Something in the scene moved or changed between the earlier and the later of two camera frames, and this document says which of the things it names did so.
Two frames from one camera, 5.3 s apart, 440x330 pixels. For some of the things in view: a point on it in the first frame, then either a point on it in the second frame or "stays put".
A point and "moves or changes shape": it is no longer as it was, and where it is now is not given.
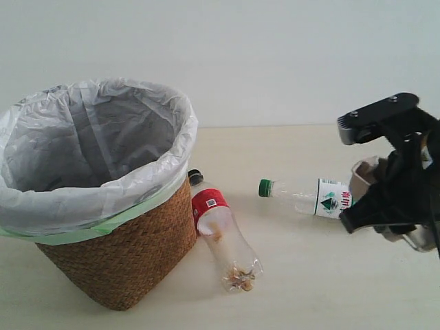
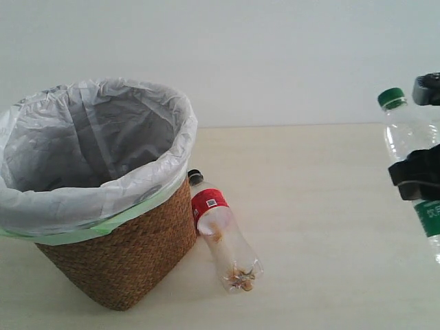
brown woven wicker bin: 118,269 stays put
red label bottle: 240,269 stays put
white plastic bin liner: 78,158 stays put
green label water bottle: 315,196 moves or changes shape
